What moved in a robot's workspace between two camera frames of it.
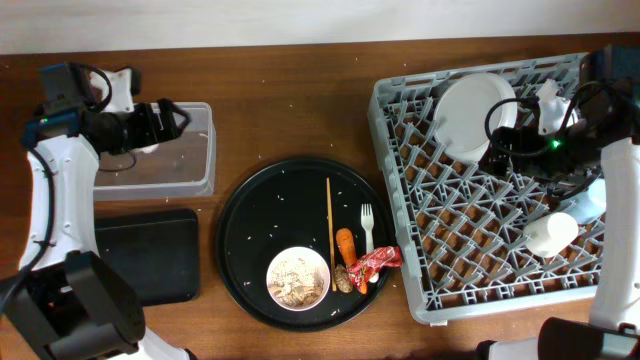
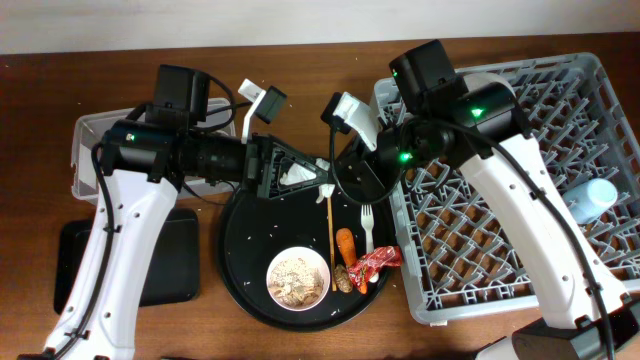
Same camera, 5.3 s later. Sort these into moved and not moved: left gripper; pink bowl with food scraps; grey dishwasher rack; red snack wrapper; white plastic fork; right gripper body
Moved: left gripper; right gripper body
Not moved: grey dishwasher rack; white plastic fork; red snack wrapper; pink bowl with food scraps
